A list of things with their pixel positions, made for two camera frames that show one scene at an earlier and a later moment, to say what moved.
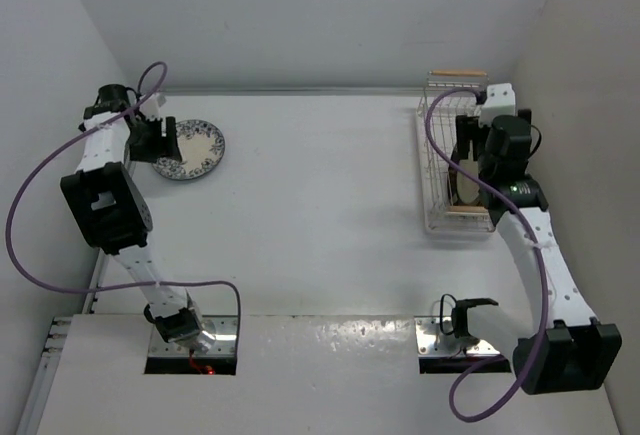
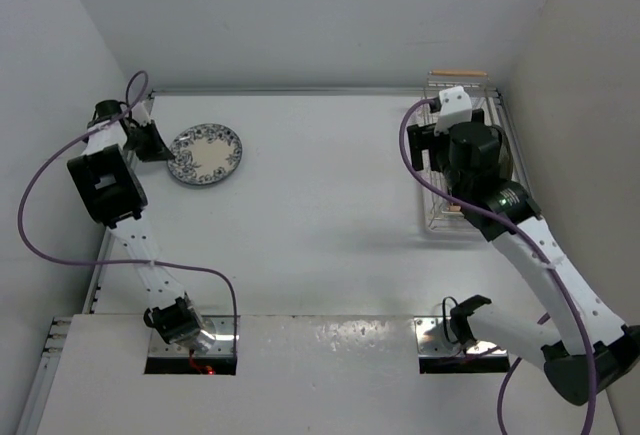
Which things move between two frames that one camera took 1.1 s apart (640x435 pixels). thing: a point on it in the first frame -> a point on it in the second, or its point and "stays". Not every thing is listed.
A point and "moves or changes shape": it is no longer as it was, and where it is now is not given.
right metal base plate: [432, 341] stays
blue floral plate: [201, 148] moves or changes shape
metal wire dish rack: [448, 94] stays
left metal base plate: [223, 328] stays
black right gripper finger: [467, 127] -> [424, 138]
